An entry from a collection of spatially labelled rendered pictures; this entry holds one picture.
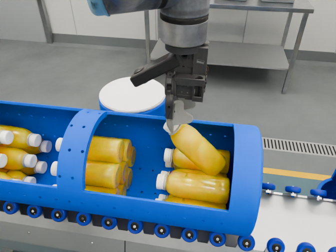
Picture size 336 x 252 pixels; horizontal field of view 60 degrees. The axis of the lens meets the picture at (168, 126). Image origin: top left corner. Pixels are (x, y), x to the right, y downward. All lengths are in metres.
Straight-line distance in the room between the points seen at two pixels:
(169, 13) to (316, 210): 0.74
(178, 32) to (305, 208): 0.69
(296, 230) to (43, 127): 0.84
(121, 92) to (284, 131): 1.92
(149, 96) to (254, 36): 2.97
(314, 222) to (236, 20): 3.24
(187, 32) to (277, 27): 3.52
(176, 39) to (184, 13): 0.05
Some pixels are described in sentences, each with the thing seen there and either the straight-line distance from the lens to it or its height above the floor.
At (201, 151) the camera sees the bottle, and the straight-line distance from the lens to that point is 0.71.
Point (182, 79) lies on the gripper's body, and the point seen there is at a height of 1.39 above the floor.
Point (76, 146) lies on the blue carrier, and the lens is 0.72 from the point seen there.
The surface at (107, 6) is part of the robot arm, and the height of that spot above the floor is 1.55.
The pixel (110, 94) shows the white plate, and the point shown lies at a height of 1.04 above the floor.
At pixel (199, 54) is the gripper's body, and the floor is 1.44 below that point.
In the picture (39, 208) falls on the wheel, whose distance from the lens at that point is 0.94.
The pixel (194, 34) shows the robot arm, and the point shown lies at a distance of 0.55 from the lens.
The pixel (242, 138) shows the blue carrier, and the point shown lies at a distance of 0.70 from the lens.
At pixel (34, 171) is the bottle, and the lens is 1.02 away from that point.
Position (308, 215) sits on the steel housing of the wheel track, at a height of 0.93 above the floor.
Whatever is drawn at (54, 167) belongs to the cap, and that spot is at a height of 1.11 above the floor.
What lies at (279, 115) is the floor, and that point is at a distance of 3.06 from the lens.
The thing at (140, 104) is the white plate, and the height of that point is 1.04.
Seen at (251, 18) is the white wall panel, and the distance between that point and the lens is 3.96.
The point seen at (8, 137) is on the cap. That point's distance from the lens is 0.94.
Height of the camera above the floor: 1.67
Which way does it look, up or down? 38 degrees down
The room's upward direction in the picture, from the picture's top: straight up
